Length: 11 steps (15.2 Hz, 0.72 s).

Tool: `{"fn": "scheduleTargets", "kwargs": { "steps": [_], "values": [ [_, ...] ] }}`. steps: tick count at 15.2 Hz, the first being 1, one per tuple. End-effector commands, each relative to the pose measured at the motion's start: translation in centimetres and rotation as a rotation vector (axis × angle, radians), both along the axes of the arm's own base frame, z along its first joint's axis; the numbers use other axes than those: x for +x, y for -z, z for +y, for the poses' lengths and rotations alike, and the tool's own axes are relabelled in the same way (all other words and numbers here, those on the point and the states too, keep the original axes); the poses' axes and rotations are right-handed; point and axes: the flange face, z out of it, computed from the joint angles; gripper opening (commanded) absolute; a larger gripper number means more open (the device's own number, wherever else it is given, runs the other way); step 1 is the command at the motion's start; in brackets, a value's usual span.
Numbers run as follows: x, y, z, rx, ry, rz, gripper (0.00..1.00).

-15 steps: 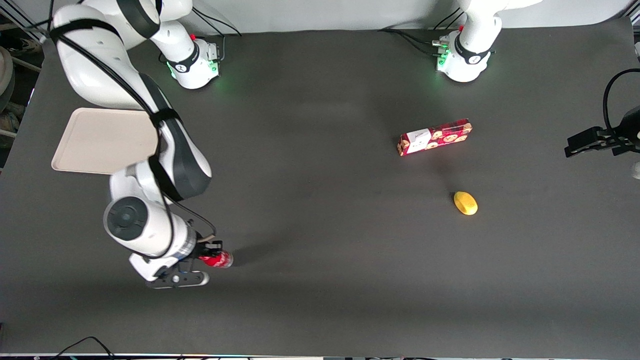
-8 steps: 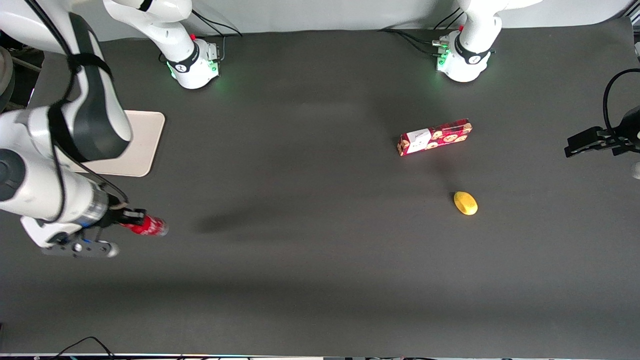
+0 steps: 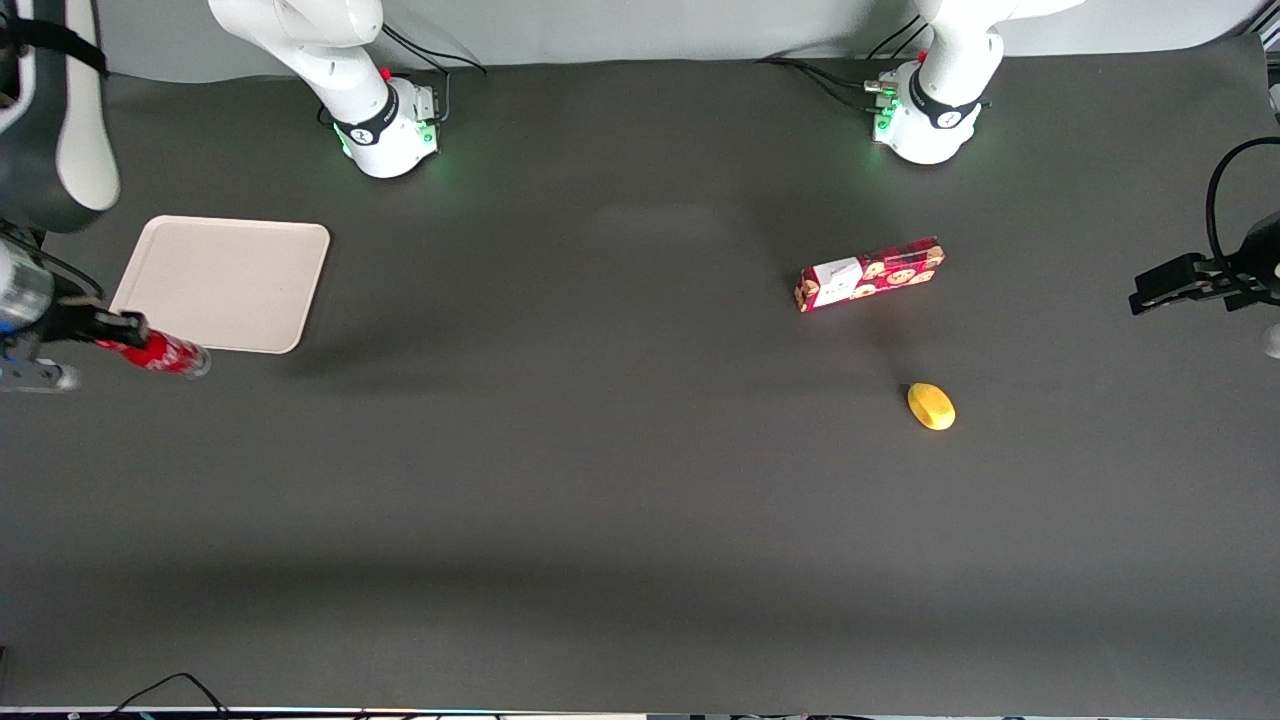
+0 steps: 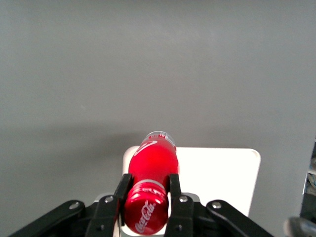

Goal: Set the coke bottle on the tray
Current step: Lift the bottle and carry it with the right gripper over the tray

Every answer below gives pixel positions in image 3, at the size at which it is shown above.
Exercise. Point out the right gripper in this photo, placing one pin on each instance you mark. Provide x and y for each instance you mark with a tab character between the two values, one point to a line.
72	323

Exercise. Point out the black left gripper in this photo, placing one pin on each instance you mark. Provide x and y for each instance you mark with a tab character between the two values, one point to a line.
1258	262

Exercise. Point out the red soda can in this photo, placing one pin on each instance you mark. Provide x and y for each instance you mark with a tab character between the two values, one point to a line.
165	354

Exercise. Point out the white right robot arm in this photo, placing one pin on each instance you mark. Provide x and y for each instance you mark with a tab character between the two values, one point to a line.
345	70

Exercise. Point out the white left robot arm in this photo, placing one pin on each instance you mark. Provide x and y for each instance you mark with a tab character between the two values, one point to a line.
940	90

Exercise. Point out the beige rectangular tray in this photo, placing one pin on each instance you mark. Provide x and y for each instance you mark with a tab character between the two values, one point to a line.
225	283

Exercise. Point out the yellow lemon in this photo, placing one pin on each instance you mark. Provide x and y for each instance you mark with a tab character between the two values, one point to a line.
931	407

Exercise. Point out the red tartan cookie box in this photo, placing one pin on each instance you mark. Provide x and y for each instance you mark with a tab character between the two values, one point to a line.
870	275

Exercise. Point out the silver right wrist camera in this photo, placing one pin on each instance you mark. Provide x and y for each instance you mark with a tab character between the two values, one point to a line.
40	377

